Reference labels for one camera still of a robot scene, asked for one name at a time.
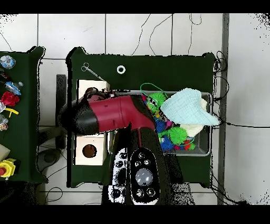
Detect wooden box with three holes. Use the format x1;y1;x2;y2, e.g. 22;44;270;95
73;79;111;166

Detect red cloth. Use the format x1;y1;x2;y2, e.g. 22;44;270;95
0;91;20;107

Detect green spiky ball with eyes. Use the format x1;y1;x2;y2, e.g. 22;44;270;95
146;92;167;113

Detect striped spiky caterpillar toy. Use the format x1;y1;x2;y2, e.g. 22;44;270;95
175;139;196;151

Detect crushed clear plastic bottle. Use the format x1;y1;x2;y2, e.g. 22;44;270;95
0;55;16;70

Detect blue spiky rubber ball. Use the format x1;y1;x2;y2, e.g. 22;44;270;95
155;120;167;133

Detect beige foam block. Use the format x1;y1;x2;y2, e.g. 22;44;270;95
0;144;11;162

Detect crushed bottle with blue label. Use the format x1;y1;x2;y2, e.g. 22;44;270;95
4;81;24;96

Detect green skipping rope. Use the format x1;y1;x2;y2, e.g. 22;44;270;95
140;82;169;139

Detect wire mesh bin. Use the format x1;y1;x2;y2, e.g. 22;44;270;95
108;90;213;157

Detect yellow plastic toy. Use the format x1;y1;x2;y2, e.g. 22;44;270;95
4;107;20;118

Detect yellow emergency stop button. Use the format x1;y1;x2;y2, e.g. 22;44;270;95
0;158;17;179

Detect mint green knitted cloth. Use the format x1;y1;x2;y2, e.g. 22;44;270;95
160;88;221;126

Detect cream knitted cloth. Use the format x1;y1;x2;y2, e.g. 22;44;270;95
180;98;208;137

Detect blue spiky ball with eyes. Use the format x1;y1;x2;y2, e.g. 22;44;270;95
159;135;175;151

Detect green spiky rubber ball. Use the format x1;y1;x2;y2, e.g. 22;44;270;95
167;126;188;145

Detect metal scissors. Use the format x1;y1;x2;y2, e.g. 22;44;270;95
81;62;105;81

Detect clear plastic packet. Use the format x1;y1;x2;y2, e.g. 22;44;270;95
0;114;9;132

